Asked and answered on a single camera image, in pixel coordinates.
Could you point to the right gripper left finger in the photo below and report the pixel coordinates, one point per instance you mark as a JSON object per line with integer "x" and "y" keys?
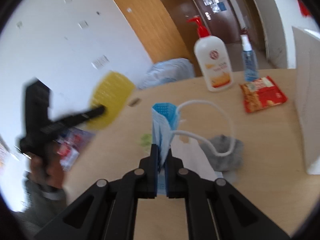
{"x": 107, "y": 209}

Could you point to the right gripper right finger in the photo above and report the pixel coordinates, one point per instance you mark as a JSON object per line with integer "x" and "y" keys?
{"x": 215, "y": 209}

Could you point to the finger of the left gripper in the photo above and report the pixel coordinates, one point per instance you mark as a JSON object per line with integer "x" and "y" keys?
{"x": 77, "y": 119}

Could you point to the yellow foam net sleeve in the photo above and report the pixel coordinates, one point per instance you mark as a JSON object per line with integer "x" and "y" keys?
{"x": 112, "y": 92}

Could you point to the blue face mask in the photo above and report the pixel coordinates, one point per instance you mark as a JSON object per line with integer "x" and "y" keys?
{"x": 165, "y": 122}

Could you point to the white tissue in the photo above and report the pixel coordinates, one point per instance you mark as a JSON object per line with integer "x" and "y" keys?
{"x": 193, "y": 157}

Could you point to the green wet wipes pack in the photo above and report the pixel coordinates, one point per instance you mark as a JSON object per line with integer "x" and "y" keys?
{"x": 146, "y": 140}

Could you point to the person's left hand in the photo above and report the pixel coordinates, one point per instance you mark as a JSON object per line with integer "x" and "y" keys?
{"x": 54, "y": 174}

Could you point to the colourful patterned box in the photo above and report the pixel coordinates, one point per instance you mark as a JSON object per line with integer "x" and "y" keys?
{"x": 72, "y": 144}

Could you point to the light blue cloth pile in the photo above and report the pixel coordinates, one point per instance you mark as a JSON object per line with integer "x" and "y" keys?
{"x": 167, "y": 72}

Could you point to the red snack packet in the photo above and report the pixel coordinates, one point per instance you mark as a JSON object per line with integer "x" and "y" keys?
{"x": 261, "y": 94}

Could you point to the blue spray bottle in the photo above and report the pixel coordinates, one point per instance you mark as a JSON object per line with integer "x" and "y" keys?
{"x": 249, "y": 60}

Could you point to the wooden wardrobe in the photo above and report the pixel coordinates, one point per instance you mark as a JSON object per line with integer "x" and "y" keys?
{"x": 155, "y": 29}

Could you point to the white pump lotion bottle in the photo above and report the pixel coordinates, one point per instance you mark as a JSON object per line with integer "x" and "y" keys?
{"x": 212, "y": 56}

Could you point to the red fire extinguisher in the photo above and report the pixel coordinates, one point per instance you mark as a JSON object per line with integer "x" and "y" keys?
{"x": 244, "y": 31}

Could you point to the dark brown entrance door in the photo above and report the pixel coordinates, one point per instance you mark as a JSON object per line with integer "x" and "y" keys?
{"x": 221, "y": 19}

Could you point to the white styrofoam box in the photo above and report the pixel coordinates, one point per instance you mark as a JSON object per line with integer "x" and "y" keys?
{"x": 307, "y": 94}

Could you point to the white wall switch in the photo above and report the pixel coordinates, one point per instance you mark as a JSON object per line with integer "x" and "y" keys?
{"x": 83, "y": 24}

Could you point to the side door frame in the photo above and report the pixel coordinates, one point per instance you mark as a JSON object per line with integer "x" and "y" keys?
{"x": 266, "y": 9}

